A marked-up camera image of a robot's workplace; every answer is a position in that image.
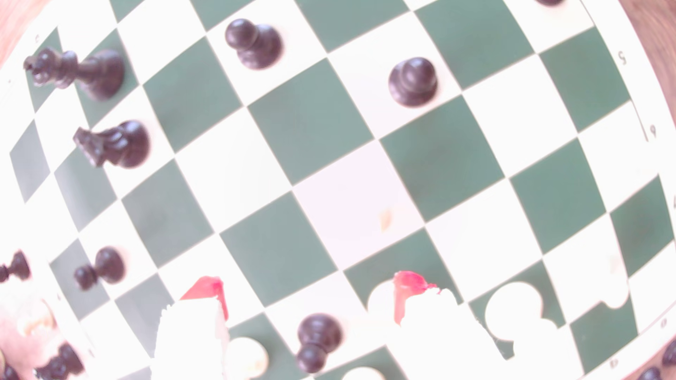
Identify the black pawn chess piece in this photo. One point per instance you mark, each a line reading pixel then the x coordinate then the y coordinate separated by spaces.
pixel 549 1
pixel 259 46
pixel 317 338
pixel 413 82
pixel 18 266
pixel 670 352
pixel 108 265

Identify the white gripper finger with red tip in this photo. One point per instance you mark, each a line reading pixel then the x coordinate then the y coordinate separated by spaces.
pixel 190 338
pixel 438 338

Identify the black knight chess piece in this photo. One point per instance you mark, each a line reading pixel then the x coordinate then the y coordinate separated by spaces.
pixel 66 360
pixel 124 143

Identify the green and white chess mat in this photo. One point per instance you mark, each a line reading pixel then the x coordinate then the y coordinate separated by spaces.
pixel 311 121

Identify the black king chess piece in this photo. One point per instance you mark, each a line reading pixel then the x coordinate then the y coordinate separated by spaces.
pixel 97 74

